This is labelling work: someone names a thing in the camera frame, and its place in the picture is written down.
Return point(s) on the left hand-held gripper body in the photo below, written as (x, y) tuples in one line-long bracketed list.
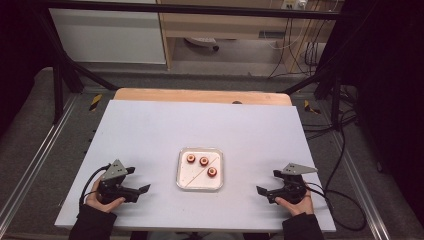
[(112, 181)]

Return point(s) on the person's left hand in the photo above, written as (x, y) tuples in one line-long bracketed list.
[(100, 200)]

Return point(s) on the white cabinet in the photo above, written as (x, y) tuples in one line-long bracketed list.
[(106, 36)]

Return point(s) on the square metal tray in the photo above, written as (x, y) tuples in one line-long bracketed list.
[(200, 178)]

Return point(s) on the white chair base with caster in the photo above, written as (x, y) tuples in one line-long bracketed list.
[(201, 41)]

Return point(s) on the person's right hand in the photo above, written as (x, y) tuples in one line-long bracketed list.
[(300, 206)]

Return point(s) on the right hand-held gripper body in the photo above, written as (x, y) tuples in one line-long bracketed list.
[(292, 186)]

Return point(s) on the white board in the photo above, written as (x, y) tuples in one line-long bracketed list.
[(150, 133)]

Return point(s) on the black metal frame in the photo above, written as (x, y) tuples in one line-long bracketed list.
[(186, 9)]

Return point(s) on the thin wooden stick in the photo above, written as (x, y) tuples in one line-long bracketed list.
[(198, 176)]

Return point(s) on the white power strip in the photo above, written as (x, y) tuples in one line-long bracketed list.
[(294, 4)]

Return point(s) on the light wooden desk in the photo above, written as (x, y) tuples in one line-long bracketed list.
[(226, 25)]

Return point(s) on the aluminium floor rail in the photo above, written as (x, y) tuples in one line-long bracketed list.
[(361, 186), (36, 156)]

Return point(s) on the red spool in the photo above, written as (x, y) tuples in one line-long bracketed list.
[(212, 172), (191, 158), (204, 161)]

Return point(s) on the wooden table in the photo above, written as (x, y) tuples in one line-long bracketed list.
[(200, 96)]

